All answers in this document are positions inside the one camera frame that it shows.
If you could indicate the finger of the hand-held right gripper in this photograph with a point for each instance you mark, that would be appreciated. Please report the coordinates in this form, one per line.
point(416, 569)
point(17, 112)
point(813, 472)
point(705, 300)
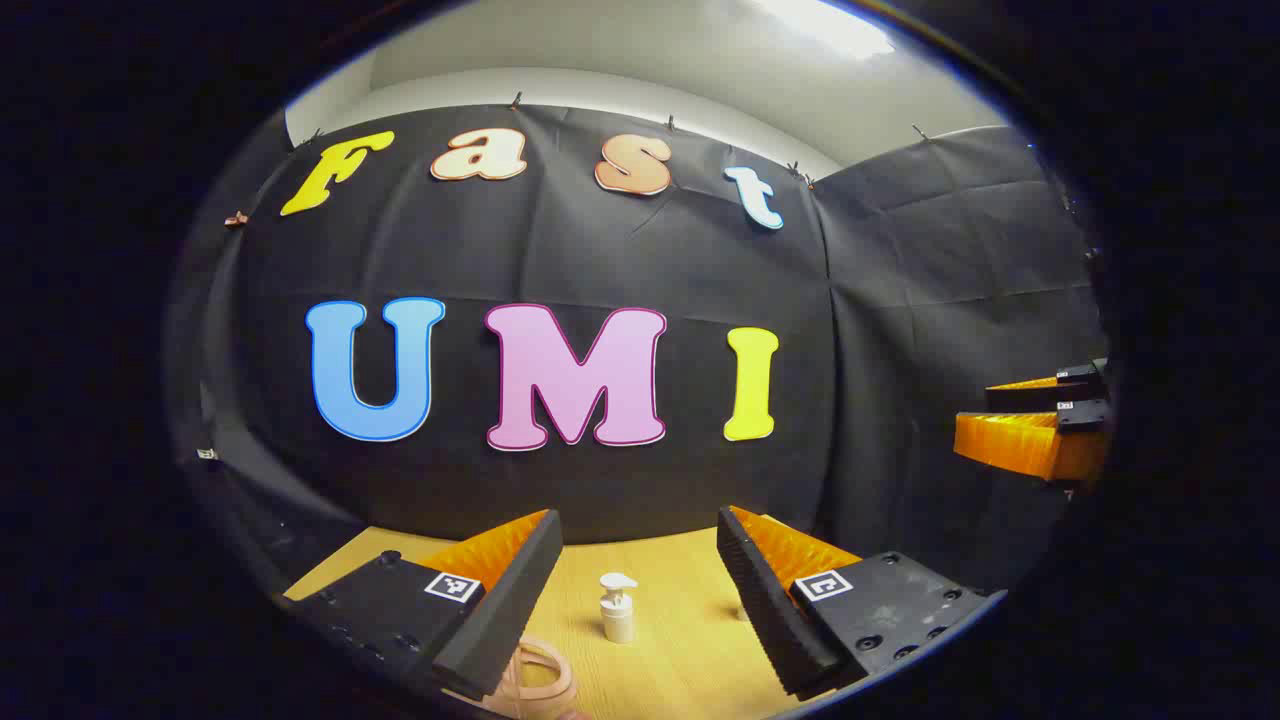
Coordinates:
point(1010, 440)
point(1030, 395)

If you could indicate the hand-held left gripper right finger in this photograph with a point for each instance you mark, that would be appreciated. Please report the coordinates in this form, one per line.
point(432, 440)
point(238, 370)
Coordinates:
point(765, 610)

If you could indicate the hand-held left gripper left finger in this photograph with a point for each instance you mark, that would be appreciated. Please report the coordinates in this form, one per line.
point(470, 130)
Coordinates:
point(500, 620)

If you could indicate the pink suitcase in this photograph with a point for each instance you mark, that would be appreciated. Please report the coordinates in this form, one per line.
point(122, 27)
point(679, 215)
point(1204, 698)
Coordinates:
point(510, 690)

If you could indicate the white pump bottle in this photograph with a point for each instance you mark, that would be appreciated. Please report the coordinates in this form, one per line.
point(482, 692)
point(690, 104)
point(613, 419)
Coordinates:
point(618, 620)

